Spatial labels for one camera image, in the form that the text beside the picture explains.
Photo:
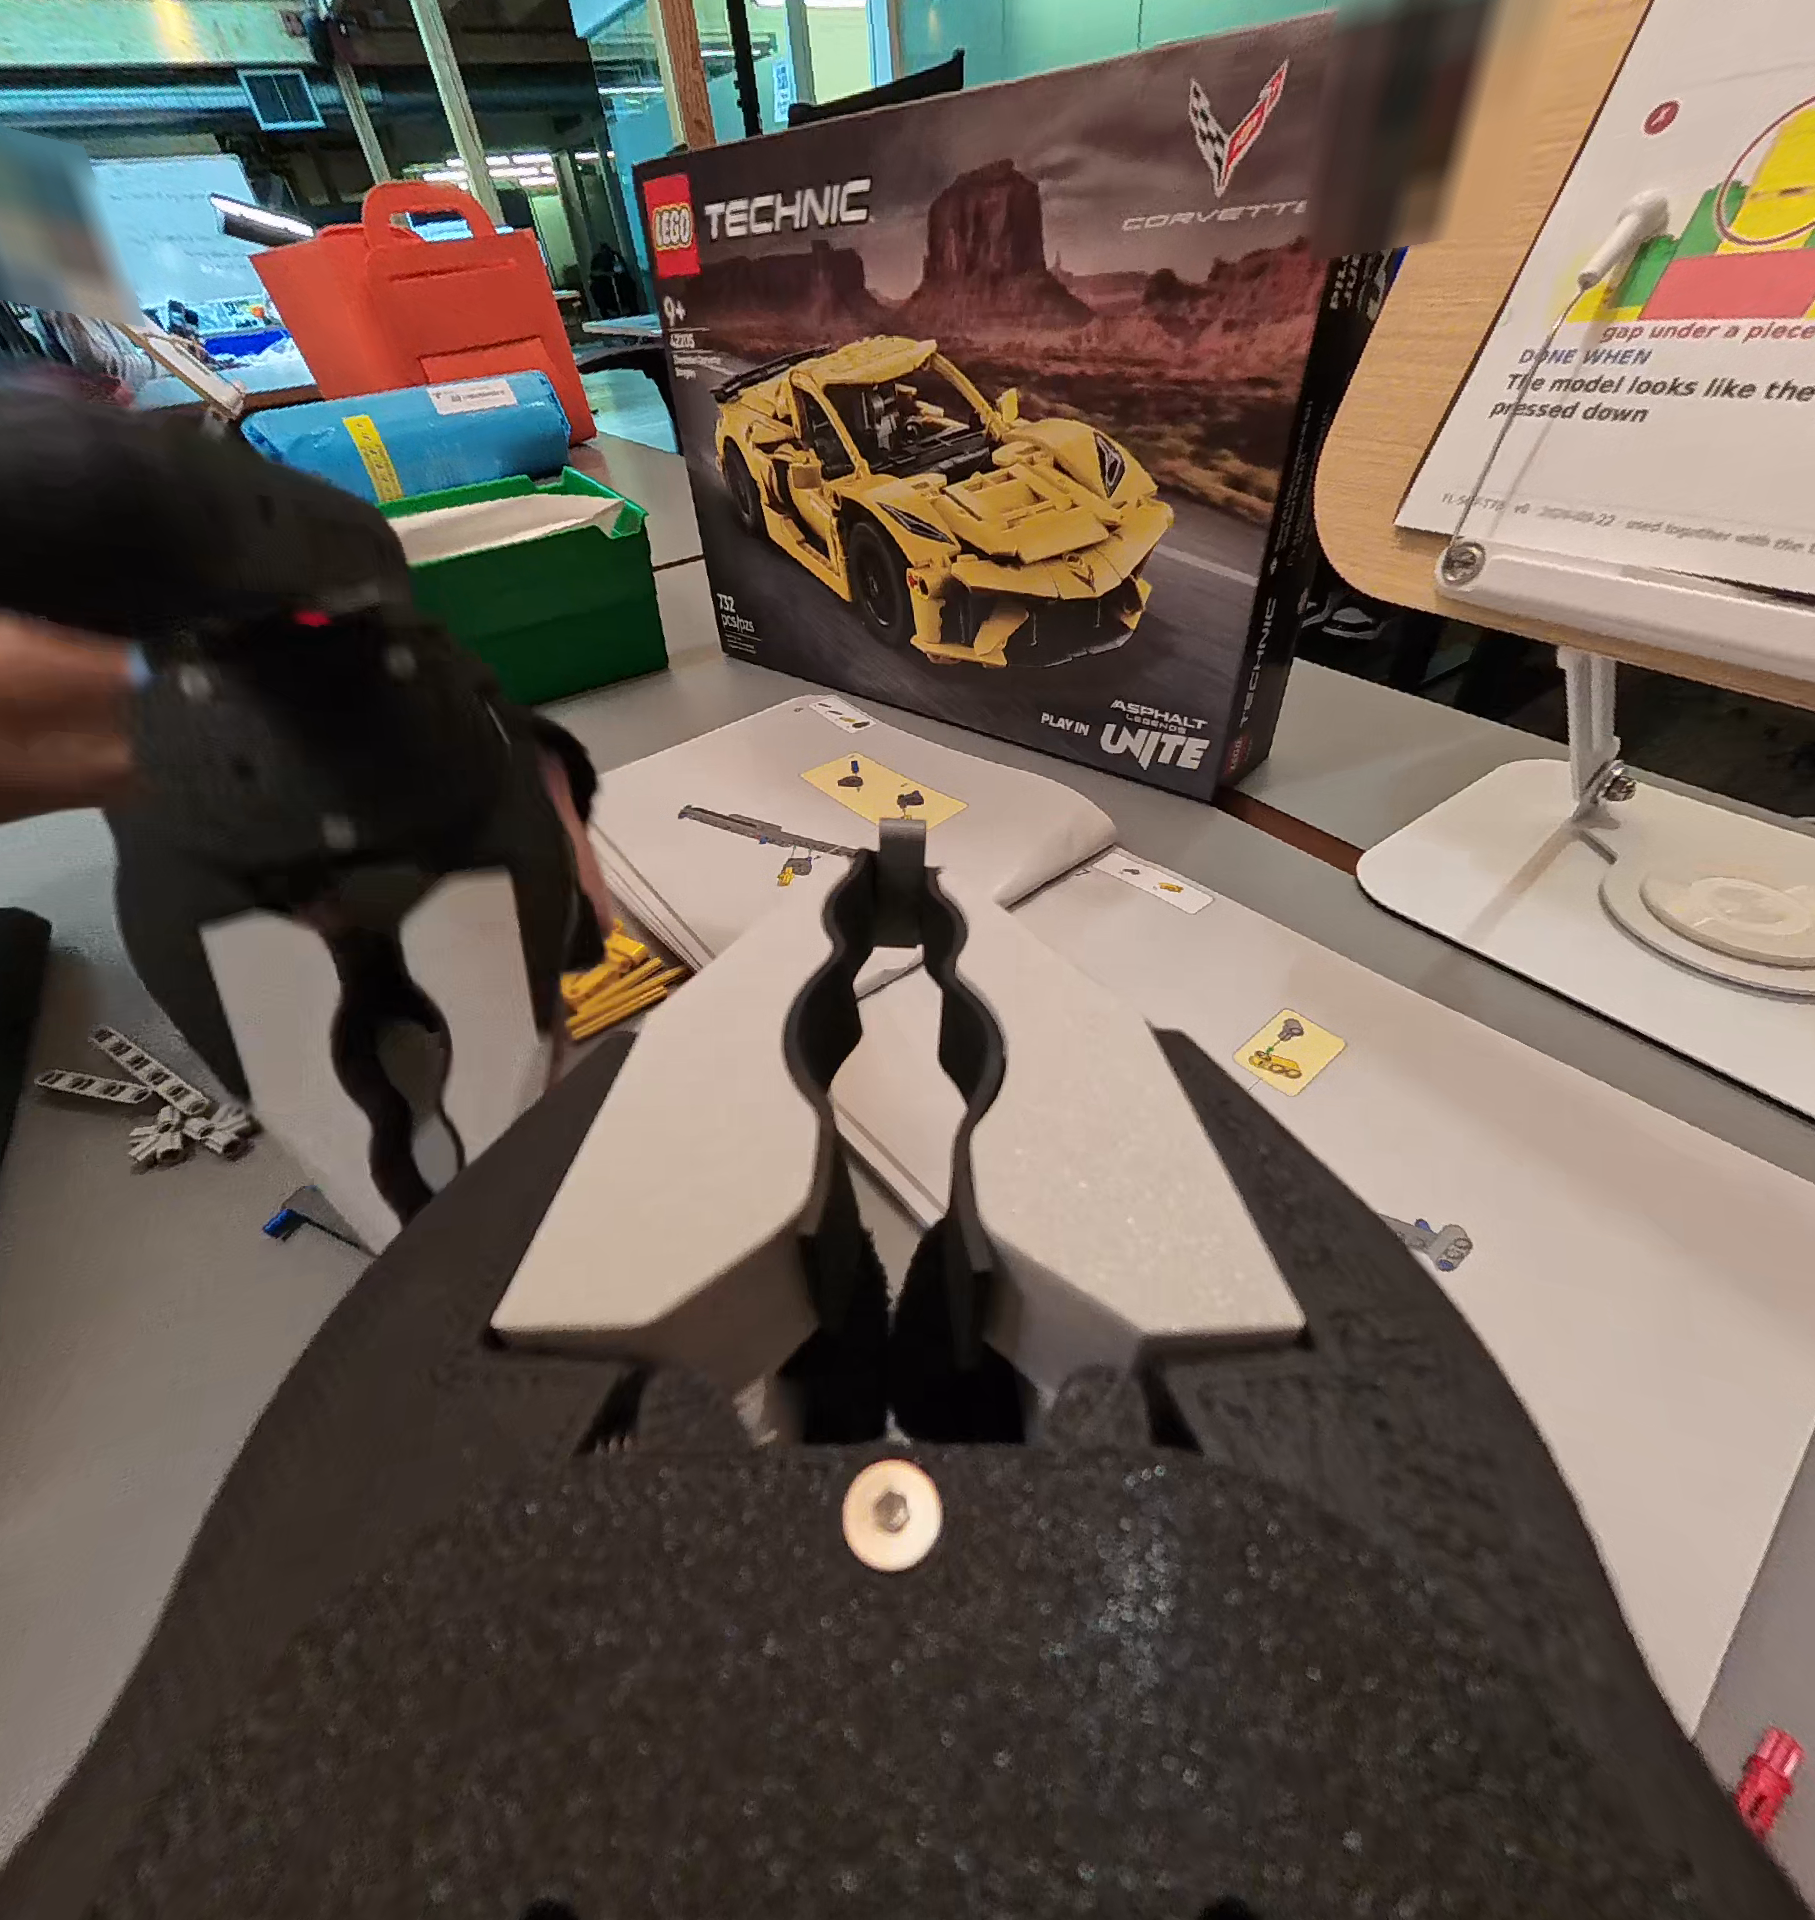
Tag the grey and black lego beam assembly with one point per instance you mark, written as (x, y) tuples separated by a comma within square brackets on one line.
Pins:
[(307, 1218)]

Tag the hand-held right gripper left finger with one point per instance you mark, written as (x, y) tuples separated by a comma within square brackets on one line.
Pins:
[(666, 1202)]

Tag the whiteboard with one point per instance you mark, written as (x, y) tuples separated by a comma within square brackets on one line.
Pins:
[(180, 232)]

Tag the lego instruction booklet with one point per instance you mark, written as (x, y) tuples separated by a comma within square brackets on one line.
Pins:
[(1446, 1276)]

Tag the person's left hand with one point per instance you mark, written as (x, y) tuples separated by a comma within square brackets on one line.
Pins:
[(577, 879)]

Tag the printed instruction sheet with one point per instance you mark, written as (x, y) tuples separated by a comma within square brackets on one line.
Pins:
[(1671, 300)]

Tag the white paper in bin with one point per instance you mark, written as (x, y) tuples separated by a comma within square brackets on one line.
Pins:
[(503, 523)]

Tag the light grey lego piece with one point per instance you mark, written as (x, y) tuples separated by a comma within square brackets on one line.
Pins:
[(227, 1124), (156, 1142)]

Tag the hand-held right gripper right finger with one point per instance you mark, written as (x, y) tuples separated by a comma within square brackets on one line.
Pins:
[(1133, 1202)]

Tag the green plastic bin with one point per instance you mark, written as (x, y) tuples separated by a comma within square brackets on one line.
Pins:
[(546, 600)]

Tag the person's left forearm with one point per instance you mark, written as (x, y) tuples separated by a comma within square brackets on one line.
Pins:
[(22, 721)]

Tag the pile of yellow lego pieces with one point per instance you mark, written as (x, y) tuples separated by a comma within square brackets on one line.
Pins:
[(624, 982)]

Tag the light blue roll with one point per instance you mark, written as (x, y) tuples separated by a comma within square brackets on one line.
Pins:
[(429, 429)]

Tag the light grey lego beam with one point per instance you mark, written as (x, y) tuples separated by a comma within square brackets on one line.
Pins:
[(149, 1061), (90, 1084)]

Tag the lego box with yellow car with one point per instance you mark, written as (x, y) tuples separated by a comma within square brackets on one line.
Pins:
[(996, 451)]

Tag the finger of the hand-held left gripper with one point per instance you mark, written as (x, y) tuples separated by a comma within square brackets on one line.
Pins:
[(277, 1036), (488, 989)]

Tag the orange bag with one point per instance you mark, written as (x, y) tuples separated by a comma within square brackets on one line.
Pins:
[(429, 300)]

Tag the red lego connector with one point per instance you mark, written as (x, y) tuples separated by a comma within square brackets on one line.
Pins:
[(1768, 1781)]

